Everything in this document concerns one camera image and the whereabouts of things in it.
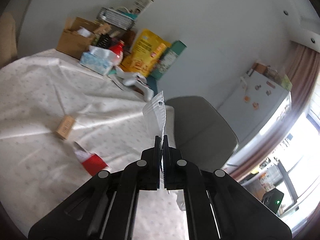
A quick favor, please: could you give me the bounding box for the yellow snack bag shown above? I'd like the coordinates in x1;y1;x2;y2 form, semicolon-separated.
120;29;171;77

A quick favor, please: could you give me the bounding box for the grey chair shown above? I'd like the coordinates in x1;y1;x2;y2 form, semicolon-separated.
165;96;238;172

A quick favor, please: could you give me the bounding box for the black device with green light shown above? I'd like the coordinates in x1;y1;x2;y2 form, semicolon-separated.
261;188;284;214

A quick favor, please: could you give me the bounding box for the small brown cardboard box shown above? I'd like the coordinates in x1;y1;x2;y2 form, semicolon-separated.
55;115;75;140

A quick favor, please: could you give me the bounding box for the white paper bag on wall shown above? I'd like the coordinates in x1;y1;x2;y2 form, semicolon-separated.
129;0;154;15

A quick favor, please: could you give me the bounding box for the blue tissue box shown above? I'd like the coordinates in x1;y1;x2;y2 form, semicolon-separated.
80;46;118;75

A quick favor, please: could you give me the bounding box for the clear plastic wrapper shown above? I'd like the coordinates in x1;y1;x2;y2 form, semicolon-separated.
143;91;167;190

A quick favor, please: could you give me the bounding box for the white refrigerator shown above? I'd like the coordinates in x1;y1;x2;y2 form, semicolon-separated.
217;71;291;147

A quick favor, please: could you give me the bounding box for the open brown cardboard box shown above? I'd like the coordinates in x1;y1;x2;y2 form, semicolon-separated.
56;17;100;60

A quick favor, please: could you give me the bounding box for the beige cloth on chair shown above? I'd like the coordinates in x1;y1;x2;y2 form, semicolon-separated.
0;12;17;68

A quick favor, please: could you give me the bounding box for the red and white wrapper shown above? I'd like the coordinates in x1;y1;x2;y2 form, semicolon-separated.
72;142;109;176

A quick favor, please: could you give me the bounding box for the green tall box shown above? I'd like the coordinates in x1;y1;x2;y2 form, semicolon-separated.
150;40;187;80

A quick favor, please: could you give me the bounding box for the white patterned tablecloth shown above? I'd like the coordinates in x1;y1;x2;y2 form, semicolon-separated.
0;48;190;240

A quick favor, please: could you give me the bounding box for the red bottle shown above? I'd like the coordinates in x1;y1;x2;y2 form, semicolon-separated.
109;40;124;66

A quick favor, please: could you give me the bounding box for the pink curtain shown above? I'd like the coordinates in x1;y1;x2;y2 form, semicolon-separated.
224;42;320;183

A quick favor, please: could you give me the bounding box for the white game controller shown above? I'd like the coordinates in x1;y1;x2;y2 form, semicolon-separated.
115;66;154;102

